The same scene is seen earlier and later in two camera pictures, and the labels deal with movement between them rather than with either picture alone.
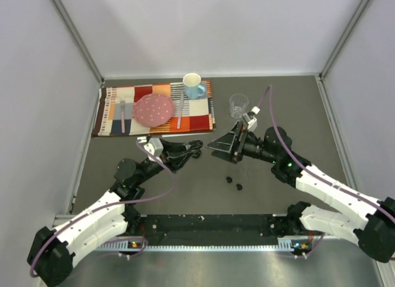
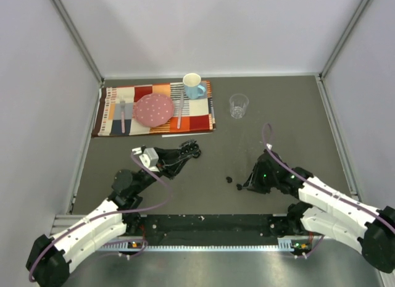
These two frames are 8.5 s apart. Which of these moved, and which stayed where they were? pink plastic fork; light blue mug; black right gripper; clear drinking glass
Moved: black right gripper
Stayed: clear drinking glass; light blue mug; pink plastic fork
